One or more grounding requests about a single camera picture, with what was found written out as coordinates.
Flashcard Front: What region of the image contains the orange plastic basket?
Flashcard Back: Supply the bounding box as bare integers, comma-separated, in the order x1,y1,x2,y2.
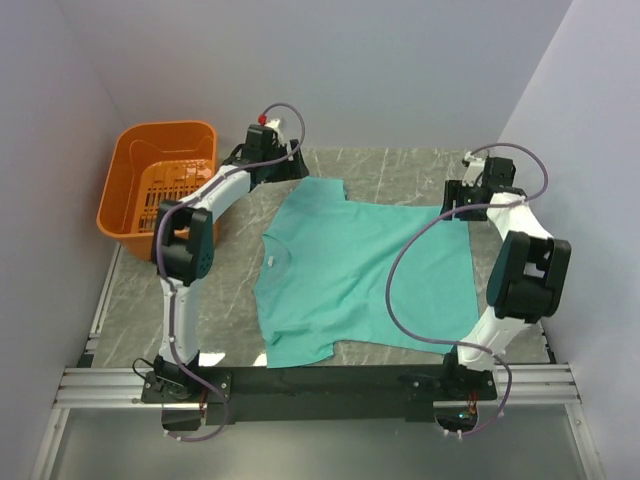
96,121,218,261

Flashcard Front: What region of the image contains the teal t shirt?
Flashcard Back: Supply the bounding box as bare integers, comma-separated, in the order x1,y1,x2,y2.
254,177,479,368

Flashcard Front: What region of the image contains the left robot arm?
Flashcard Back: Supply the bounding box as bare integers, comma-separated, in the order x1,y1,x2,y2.
142,116,309,404

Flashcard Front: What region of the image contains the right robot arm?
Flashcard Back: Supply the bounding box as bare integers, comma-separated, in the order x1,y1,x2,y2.
438,152,572,399

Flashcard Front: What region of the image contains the black base beam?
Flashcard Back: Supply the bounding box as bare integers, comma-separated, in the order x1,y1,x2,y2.
141,364,497,425

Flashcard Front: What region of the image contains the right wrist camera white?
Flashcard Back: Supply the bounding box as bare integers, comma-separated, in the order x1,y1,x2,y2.
462,152,485,187

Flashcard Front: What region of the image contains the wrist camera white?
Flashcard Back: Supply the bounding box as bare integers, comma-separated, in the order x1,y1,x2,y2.
258,114,286,145
462,152,485,187

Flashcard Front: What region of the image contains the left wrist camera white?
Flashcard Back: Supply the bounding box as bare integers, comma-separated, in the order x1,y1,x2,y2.
258,114,286,145

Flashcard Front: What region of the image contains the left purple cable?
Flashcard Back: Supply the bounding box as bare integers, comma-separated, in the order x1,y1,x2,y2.
152,102,307,444

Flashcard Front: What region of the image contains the purple cable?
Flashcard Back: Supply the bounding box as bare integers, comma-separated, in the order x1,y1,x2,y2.
384,142,549,439
152,102,307,444

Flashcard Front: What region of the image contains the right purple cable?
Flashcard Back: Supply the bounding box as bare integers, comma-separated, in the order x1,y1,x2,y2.
384,142,549,439

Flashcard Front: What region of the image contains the aluminium rail frame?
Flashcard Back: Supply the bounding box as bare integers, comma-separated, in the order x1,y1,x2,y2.
29,244,606,480

